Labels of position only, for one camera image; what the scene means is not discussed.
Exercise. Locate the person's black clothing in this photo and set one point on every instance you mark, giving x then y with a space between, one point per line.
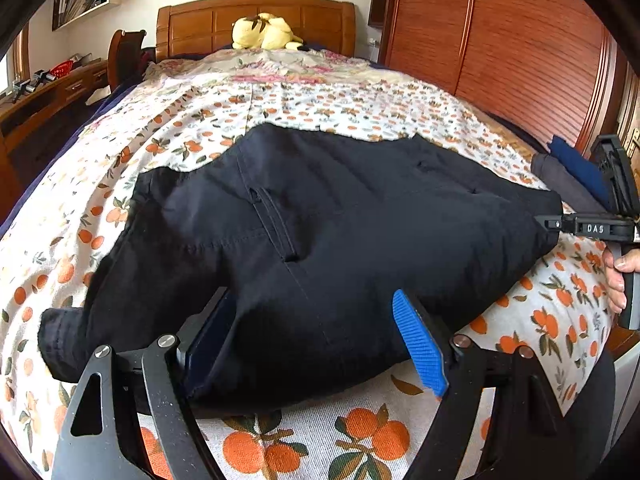
595 410

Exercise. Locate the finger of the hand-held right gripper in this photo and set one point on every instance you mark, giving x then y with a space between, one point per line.
550 222

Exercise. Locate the navy bed sheet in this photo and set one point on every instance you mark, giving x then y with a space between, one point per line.
50 160

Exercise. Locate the grey cloth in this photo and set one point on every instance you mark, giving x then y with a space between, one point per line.
565 182

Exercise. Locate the wooden chair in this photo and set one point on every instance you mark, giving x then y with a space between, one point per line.
120 55

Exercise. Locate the person's right hand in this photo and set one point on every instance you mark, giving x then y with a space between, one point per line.
616 280

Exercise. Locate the pink floral quilt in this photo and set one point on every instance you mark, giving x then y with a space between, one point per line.
280 67

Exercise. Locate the yellow plush toy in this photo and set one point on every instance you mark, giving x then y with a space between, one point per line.
265 32

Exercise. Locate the wooden wardrobe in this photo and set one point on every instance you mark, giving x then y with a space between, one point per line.
500 35

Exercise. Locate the wooden desk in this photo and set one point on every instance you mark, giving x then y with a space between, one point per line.
50 102

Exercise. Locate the blue cloth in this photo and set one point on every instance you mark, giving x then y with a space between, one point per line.
580 165

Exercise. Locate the orange print blanket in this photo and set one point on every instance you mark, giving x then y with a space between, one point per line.
280 445

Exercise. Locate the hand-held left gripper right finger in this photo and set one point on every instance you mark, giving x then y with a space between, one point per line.
420 345

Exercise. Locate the wooden headboard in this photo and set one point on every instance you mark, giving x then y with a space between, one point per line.
200 22

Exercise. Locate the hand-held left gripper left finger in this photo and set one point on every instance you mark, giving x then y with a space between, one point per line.
210 330

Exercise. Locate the black trousers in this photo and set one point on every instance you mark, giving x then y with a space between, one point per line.
325 235

